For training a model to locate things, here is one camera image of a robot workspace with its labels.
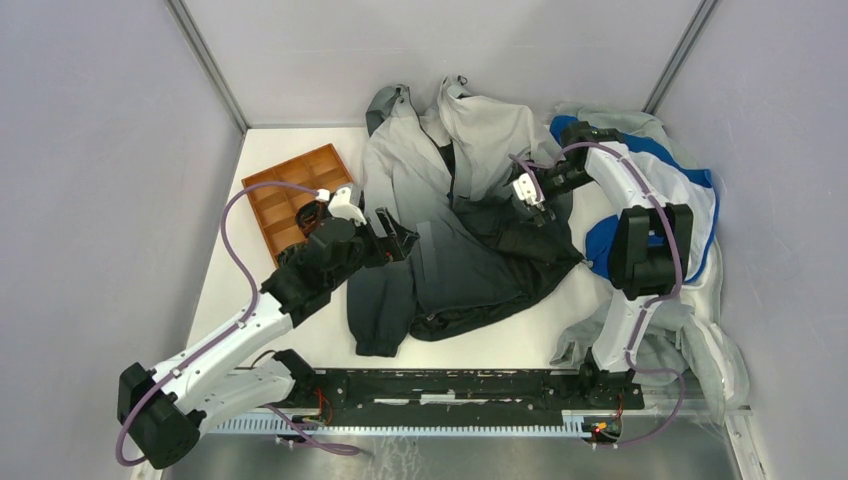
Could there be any blue white jacket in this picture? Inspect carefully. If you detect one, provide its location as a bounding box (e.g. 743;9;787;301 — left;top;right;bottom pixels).
549;115;720;287

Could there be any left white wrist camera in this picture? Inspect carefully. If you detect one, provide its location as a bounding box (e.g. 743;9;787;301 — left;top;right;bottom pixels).
316;183;367;226

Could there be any white slotted cable duct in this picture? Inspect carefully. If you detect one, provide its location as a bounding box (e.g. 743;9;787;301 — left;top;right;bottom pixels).
210;411;591;440

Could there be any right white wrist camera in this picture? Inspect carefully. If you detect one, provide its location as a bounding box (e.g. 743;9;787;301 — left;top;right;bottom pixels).
511;173;544;212

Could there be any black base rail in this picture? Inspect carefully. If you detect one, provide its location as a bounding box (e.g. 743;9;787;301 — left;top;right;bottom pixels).
280;368;645;427

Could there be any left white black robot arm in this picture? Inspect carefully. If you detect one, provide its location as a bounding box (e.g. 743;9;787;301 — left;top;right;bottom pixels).
115;208;420;470

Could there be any grey black zip jacket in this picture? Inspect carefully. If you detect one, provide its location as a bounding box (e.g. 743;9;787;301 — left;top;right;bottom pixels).
347;76;582;358

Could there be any orange compartment tray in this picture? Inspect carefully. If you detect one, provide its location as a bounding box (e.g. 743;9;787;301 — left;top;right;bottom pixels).
241;144;353;258

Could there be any grey hoodie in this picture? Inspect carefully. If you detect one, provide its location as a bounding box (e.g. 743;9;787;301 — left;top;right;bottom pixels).
555;102;750;424

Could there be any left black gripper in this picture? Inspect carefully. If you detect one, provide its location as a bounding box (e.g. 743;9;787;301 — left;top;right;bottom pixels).
327;206;418;289

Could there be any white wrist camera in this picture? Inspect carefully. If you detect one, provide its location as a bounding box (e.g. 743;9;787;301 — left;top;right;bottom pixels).
511;173;544;212
316;183;367;226

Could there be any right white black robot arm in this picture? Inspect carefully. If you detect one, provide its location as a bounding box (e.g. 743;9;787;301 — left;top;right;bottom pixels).
509;122;694;408

